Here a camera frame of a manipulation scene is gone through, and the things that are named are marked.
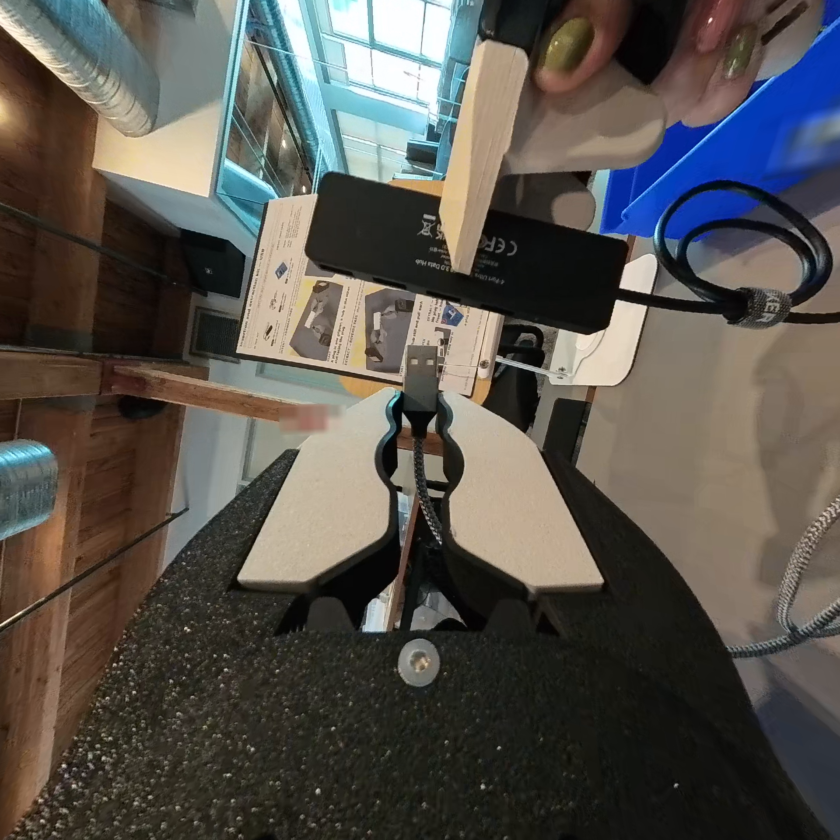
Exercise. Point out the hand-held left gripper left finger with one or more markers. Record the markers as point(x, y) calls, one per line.
point(315, 499)

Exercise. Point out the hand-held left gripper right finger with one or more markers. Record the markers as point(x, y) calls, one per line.
point(518, 505)

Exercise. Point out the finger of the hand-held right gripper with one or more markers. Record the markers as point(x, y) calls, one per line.
point(482, 151)
point(590, 131)

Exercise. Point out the black usb hub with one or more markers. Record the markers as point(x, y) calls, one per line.
point(394, 223)

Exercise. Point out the person's right hand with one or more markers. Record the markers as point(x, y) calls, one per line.
point(712, 72)

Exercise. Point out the black office chair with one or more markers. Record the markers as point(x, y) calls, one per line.
point(518, 394)

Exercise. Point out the large paned window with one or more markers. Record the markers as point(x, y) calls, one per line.
point(394, 33)

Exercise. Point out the wooden beam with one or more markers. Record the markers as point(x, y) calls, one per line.
point(197, 390)

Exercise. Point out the blue plastic bin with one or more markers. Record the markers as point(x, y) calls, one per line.
point(754, 164)

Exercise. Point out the metal vent grille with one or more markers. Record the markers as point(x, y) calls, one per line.
point(215, 333)

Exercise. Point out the printed instruction sheet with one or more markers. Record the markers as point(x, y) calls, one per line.
point(289, 262)

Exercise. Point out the black wall speaker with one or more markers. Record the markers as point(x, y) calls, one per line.
point(213, 266)

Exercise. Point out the small silver air duct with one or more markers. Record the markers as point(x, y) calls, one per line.
point(26, 485)

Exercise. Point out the large silver air duct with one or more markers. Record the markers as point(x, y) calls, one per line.
point(85, 59)

